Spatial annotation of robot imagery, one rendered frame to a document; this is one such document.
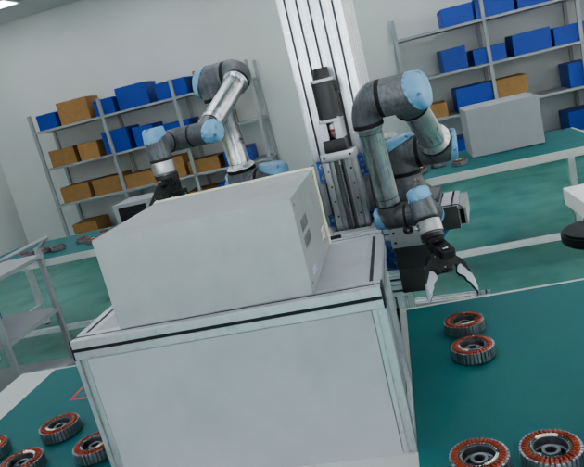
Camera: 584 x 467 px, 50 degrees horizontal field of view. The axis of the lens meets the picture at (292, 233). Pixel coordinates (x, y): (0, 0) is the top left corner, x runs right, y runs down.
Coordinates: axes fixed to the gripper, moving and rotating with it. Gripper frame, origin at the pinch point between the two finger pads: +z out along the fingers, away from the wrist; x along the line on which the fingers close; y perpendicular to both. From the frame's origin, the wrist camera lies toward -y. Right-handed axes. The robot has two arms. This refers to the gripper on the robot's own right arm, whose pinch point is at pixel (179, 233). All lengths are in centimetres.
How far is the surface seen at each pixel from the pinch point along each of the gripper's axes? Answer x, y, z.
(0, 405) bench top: 65, -32, 40
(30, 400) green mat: 54, -31, 40
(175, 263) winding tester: -37, -71, -8
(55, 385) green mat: 50, -21, 40
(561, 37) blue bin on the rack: -190, 614, -19
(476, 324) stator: -90, -15, 37
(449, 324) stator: -82, -14, 37
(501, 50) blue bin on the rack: -125, 605, -21
